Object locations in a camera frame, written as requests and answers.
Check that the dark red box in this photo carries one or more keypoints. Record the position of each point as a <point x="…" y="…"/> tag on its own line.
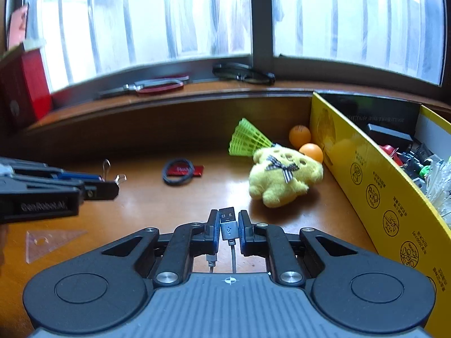
<point x="26" y="88"/>

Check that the orange ping-pong ball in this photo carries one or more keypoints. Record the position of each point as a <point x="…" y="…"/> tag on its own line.
<point x="300" y="134"/>
<point x="313" y="152"/>

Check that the yellow plush toy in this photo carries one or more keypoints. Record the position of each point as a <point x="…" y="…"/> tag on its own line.
<point x="278" y="183"/>

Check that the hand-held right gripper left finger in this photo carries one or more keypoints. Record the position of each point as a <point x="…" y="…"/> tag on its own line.
<point x="213" y="234"/>

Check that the pile of small odds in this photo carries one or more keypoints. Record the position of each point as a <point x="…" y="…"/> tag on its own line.
<point x="422" y="169"/>

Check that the black binder clip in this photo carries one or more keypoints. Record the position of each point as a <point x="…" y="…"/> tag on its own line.
<point x="112" y="190"/>

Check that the black glasses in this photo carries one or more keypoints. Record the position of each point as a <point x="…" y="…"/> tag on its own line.
<point x="243" y="72"/>

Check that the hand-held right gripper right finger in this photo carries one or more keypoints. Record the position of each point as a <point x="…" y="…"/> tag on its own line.
<point x="243" y="234"/>

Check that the small red card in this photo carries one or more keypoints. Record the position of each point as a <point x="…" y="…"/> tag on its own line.
<point x="198" y="170"/>

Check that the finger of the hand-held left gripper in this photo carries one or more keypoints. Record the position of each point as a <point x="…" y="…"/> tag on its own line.
<point x="75" y="175"/>
<point x="90" y="192"/>

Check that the yellow cardboard box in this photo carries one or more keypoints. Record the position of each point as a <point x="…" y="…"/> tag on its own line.
<point x="356" y="169"/>

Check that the green plastic shuttlecock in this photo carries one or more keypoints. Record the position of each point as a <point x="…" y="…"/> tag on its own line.
<point x="245" y="139"/>

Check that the clear triangle ruler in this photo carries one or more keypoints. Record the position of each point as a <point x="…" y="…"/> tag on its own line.
<point x="35" y="250"/>

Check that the pink paper sheet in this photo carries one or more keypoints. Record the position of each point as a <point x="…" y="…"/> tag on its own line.
<point x="17" y="24"/>

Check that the window with metal bars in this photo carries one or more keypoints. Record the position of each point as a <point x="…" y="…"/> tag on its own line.
<point x="260" y="24"/>

